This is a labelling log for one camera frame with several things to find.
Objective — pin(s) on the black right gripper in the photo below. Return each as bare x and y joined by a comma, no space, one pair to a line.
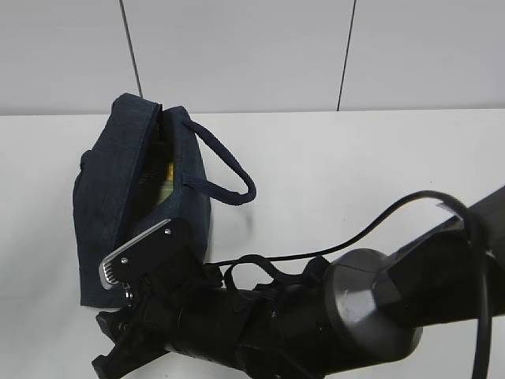
190,314

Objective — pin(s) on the navy blue lunch bag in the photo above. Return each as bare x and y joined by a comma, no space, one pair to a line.
114,195

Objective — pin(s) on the green lidded glass container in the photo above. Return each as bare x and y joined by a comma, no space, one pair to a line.
163,154

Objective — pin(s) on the yellow squash toy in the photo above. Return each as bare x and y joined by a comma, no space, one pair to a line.
170,172

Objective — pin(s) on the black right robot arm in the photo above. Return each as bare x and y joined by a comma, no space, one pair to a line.
365,308

